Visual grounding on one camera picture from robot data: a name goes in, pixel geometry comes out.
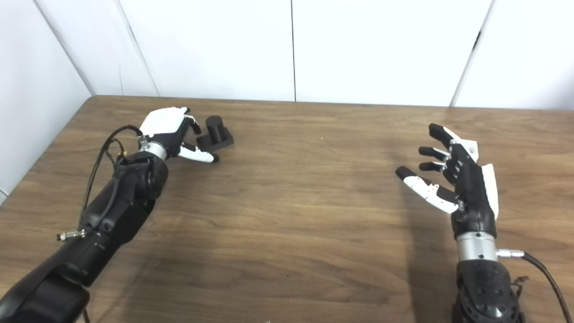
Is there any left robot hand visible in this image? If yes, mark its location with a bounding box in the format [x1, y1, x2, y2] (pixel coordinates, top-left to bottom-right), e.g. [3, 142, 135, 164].
[139, 107, 220, 163]

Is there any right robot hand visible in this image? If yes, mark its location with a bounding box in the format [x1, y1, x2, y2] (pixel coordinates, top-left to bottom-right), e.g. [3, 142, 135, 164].
[396, 123, 499, 240]

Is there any black peg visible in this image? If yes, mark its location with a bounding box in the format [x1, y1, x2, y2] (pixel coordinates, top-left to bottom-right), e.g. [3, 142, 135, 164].
[196, 115, 235, 151]

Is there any white square piece with hole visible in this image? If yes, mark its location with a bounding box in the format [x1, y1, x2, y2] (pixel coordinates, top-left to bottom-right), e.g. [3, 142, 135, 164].
[459, 139, 480, 162]

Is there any thin left arm wire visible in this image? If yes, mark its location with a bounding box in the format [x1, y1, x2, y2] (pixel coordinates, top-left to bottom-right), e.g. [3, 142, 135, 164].
[105, 138, 130, 180]

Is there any thin arm wire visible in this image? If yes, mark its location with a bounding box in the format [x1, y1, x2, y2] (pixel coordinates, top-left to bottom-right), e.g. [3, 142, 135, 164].
[511, 275, 531, 297]
[105, 138, 130, 180]

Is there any thin right arm wire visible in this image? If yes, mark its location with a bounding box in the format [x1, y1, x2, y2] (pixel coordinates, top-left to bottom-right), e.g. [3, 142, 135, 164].
[511, 275, 531, 297]

